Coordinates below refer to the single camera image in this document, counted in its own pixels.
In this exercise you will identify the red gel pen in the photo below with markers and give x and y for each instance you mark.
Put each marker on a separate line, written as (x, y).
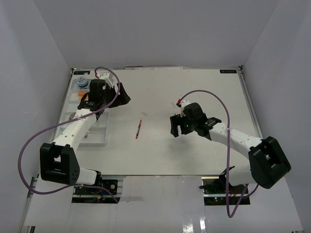
(138, 130)

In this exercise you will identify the black logo sticker left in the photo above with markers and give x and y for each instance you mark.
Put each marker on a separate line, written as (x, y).
(81, 72)

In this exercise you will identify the orange capped highlighter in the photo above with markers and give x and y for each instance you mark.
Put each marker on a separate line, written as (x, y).
(81, 93)

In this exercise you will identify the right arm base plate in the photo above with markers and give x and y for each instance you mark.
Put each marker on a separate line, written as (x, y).
(214, 191)

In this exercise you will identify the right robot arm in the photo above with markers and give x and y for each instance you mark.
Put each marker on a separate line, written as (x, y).
(277, 169)

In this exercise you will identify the black logo sticker right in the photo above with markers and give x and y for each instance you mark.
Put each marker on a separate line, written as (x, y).
(228, 71)

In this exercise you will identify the black logo sticker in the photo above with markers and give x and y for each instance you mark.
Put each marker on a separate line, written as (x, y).
(81, 72)
(228, 71)

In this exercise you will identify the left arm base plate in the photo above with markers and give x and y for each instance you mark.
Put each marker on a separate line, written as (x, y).
(110, 194)

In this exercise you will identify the aluminium table rail right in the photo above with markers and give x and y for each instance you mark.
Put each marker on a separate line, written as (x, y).
(255, 116)

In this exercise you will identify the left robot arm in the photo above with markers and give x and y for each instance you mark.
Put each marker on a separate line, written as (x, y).
(58, 162)

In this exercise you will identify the small clear tape roll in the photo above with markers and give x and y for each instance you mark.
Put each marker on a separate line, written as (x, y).
(97, 124)

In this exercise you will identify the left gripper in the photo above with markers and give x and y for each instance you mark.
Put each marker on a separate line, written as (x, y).
(122, 99)

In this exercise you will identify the large clear tape roll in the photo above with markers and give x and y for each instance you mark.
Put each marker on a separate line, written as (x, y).
(72, 116)

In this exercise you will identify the blue cleaning gel jar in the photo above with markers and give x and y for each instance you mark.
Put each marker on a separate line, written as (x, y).
(82, 82)

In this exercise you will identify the white compartment tray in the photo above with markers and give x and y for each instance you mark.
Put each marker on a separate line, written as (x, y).
(99, 131)

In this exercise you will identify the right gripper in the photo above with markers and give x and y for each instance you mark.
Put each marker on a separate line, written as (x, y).
(176, 121)

